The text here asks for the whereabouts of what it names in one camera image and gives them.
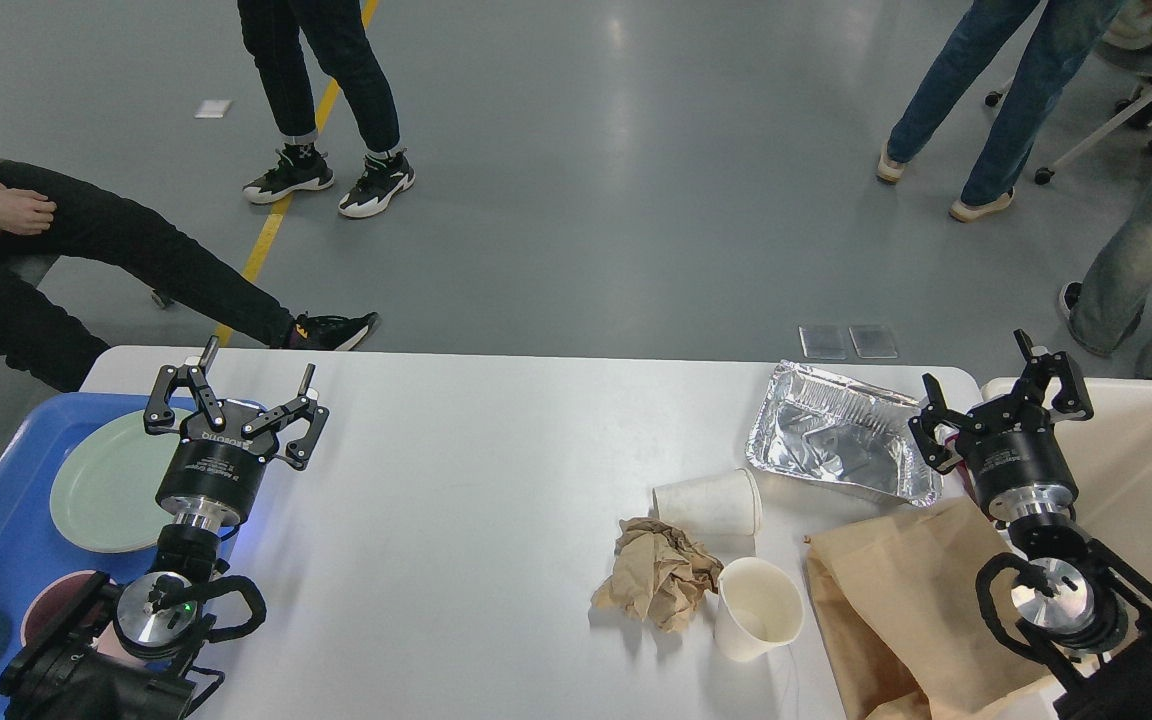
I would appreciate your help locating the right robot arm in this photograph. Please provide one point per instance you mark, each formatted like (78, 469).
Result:
(1059, 597)

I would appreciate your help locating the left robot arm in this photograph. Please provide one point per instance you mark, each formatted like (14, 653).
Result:
(129, 651)

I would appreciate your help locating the crumpled brown paper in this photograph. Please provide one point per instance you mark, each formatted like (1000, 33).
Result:
(660, 574)

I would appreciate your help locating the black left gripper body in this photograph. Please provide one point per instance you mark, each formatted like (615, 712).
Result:
(216, 472)

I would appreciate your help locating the person in blue jeans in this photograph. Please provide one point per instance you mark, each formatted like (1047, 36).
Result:
(1065, 34)

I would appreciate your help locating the crushed red can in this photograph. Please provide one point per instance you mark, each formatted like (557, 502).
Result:
(948, 437)

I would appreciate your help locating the lying white paper cup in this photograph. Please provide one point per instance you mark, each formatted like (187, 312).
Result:
(726, 504)

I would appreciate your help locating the aluminium foil tray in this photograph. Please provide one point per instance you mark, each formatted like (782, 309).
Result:
(835, 431)

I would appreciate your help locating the grey office chair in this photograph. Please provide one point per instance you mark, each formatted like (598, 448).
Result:
(33, 268)

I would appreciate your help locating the floor plate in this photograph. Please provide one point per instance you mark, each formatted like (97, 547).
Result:
(823, 342)
(871, 341)

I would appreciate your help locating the upright white paper cup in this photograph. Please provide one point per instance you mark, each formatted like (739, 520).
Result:
(760, 608)

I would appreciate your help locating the pink mug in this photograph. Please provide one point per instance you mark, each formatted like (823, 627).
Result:
(49, 603)

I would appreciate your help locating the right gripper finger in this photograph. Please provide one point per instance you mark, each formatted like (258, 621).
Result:
(1050, 389)
(934, 415)

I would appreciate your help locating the brown paper bag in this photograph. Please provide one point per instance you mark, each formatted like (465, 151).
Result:
(894, 598)

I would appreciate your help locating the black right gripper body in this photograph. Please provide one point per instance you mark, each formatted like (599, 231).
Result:
(1016, 466)

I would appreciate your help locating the right floor plate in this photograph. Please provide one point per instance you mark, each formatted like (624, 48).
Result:
(871, 341)

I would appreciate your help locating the green plate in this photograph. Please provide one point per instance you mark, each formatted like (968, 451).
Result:
(103, 498)

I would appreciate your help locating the blue plastic tray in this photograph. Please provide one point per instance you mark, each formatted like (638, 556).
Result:
(32, 551)

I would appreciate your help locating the white rolling chair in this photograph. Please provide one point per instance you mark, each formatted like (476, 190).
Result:
(1127, 46)

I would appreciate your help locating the left floor plate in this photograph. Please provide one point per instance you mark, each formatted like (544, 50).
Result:
(823, 342)

